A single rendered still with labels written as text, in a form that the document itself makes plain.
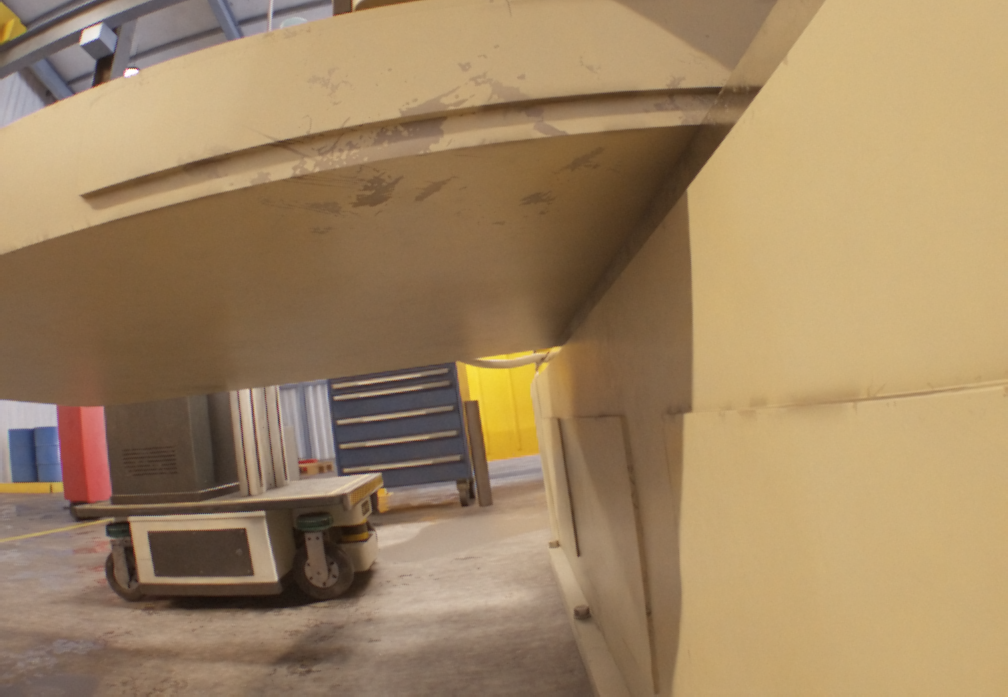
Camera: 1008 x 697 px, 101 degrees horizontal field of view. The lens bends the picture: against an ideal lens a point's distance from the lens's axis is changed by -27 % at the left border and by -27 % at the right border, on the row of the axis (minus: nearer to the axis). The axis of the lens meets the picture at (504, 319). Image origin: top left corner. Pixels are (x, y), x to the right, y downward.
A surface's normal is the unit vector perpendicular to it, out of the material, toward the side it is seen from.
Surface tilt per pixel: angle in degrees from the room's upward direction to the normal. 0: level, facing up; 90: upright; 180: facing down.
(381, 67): 90
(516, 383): 90
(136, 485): 90
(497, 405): 90
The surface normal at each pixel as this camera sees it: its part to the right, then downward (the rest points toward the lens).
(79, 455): -0.32, -0.12
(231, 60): 0.00, -0.18
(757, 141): -0.99, 0.14
